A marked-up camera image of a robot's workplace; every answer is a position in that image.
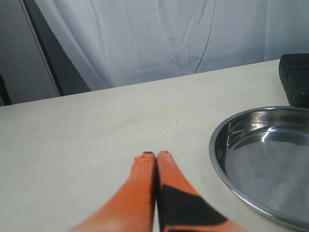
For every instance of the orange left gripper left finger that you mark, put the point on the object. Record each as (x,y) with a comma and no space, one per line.
(131,208)

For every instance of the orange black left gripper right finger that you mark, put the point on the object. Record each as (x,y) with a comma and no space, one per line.
(181,208)

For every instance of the black plastic tool case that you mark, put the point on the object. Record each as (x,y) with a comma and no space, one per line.
(294,76)

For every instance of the white backdrop curtain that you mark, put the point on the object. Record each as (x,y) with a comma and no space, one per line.
(114,43)

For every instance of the dark panel behind curtain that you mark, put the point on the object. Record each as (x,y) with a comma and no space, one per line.
(33,64)

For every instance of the round stainless steel tray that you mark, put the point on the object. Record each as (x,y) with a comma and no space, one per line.
(262,156)

